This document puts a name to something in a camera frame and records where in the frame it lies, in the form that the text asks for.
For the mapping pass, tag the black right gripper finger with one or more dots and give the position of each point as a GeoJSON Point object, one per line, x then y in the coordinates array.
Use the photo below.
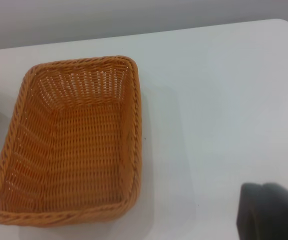
{"type": "Point", "coordinates": [271, 215]}

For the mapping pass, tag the orange woven wicker basket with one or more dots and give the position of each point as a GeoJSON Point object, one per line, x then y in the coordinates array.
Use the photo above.
{"type": "Point", "coordinates": [71, 150]}

